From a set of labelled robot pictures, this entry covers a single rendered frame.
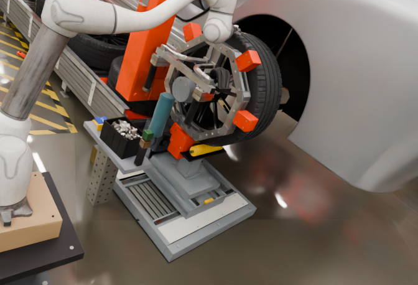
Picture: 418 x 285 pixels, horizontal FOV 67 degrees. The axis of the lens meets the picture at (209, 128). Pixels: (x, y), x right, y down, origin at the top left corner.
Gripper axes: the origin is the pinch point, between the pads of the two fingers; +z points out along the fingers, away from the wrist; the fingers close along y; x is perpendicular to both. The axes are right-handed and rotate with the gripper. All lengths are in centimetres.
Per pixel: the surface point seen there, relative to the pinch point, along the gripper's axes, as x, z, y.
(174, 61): -22.1, -26.5, -16.9
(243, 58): -8.8, -19.5, 12.9
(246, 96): -25.0, -21.6, 21.4
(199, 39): -11.1, -7.1, -14.1
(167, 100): -46, -18, -17
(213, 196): -105, 5, 25
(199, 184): -98, 0, 14
